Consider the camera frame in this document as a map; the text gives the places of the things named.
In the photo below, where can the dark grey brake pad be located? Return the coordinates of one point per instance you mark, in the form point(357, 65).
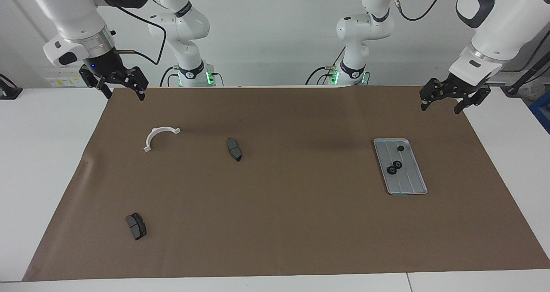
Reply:
point(136, 226)
point(234, 149)

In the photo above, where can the black stand pole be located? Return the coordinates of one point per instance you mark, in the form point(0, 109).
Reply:
point(526, 76)

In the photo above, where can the black table clamp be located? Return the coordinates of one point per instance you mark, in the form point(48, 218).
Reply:
point(8, 91)

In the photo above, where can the blue crate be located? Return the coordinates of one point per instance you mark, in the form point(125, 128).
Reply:
point(542, 111)

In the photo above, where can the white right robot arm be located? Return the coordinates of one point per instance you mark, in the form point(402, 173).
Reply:
point(68, 8)

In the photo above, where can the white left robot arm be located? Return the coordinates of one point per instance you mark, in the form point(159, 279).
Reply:
point(494, 21)

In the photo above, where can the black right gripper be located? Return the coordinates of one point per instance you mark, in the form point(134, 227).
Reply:
point(105, 66)

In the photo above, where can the brown table mat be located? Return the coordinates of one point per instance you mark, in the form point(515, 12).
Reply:
point(279, 223)

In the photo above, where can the white power strip box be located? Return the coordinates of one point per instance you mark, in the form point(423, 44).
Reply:
point(64, 81)

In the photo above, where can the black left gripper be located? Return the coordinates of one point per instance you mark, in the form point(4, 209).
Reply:
point(459, 88)

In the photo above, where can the white curved plastic bracket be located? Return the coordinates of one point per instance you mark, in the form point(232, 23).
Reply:
point(151, 136)

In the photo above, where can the silver metal tray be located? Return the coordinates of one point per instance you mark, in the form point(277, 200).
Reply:
point(408, 180)

